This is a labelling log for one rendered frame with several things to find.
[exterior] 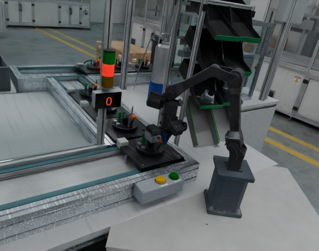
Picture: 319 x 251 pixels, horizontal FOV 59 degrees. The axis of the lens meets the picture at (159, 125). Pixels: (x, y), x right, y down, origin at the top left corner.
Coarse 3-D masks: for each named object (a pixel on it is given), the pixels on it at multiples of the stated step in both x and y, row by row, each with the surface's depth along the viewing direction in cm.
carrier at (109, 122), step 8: (120, 112) 152; (112, 120) 158; (120, 120) 154; (128, 120) 156; (136, 120) 163; (112, 128) 149; (120, 128) 146; (128, 128) 147; (136, 128) 151; (112, 136) 141; (120, 136) 142; (128, 136) 144; (136, 136) 145
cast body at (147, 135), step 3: (147, 132) 131; (144, 135) 134; (147, 135) 131; (150, 135) 129; (156, 135) 131; (147, 138) 132; (150, 138) 129; (153, 138) 129; (156, 138) 130; (150, 141) 130; (153, 141) 130; (156, 141) 131
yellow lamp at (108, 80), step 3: (102, 75) 117; (102, 78) 117; (105, 78) 116; (108, 78) 116; (111, 78) 117; (102, 81) 118; (105, 81) 117; (108, 81) 117; (111, 81) 118; (102, 84) 118; (105, 84) 117; (108, 84) 118; (111, 84) 118; (105, 87) 118; (108, 87) 118; (111, 87) 119
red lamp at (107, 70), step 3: (102, 63) 116; (102, 66) 116; (105, 66) 114; (108, 66) 114; (111, 66) 115; (114, 66) 117; (102, 69) 116; (105, 69) 115; (108, 69) 115; (111, 69) 115; (102, 72) 116; (105, 72) 115; (108, 72) 115; (111, 72) 116; (105, 75) 116; (108, 75) 116; (111, 75) 117
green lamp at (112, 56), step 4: (104, 52) 112; (108, 52) 112; (104, 56) 113; (108, 56) 112; (112, 56) 113; (104, 60) 114; (108, 60) 113; (112, 60) 114; (108, 64) 114; (112, 64) 115
